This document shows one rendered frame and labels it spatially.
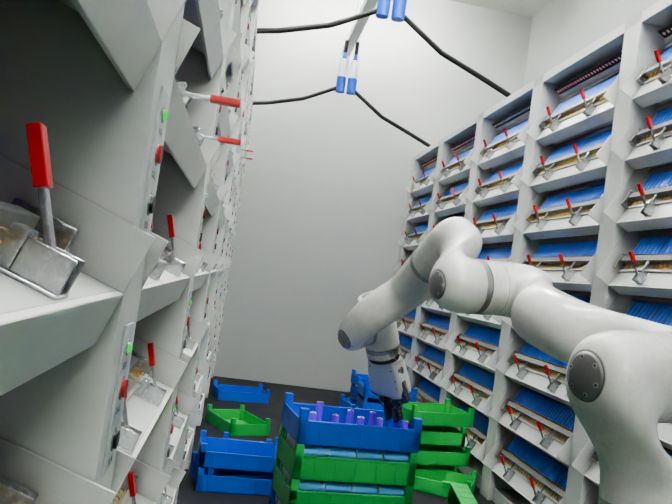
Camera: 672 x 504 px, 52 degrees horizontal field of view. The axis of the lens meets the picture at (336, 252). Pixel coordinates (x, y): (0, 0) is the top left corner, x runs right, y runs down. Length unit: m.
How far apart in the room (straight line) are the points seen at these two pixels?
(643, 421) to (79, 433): 0.65
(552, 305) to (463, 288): 0.17
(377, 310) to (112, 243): 1.04
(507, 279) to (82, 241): 0.86
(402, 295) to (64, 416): 1.04
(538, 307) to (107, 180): 0.75
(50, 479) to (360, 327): 1.06
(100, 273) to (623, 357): 0.63
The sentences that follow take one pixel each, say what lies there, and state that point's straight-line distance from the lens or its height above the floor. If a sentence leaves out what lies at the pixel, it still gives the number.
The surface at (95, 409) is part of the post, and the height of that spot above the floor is 0.66.
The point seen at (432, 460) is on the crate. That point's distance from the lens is 3.01.
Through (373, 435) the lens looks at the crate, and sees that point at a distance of 1.68.
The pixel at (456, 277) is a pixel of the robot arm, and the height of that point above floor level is 0.82.
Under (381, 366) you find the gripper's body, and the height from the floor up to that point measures 0.59.
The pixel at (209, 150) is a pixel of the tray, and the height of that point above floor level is 0.98.
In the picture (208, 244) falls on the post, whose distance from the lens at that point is 1.96.
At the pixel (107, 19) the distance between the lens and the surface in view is 0.45.
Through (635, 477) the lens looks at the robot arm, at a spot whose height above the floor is 0.59.
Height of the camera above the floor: 0.79
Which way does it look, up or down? 2 degrees up
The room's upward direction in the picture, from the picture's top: 8 degrees clockwise
